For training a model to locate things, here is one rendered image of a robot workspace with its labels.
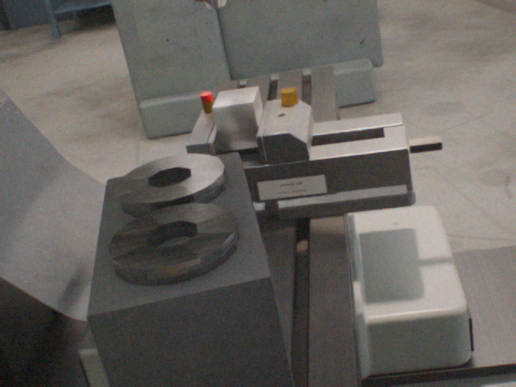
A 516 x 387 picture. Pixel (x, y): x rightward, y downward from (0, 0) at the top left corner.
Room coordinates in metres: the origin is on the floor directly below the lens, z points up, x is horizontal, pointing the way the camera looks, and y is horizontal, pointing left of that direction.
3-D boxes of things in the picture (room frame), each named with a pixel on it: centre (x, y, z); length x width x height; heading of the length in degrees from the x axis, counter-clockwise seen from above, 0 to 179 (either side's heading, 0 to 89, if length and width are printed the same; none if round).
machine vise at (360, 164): (0.92, -0.03, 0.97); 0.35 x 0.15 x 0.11; 79
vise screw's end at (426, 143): (0.88, -0.22, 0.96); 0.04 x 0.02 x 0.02; 79
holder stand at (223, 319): (0.52, 0.06, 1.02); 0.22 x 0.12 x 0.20; 2
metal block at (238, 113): (0.93, 0.00, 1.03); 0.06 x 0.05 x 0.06; 169
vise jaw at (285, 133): (0.92, -0.05, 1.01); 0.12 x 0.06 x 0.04; 169
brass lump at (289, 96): (0.95, -0.06, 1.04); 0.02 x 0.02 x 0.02
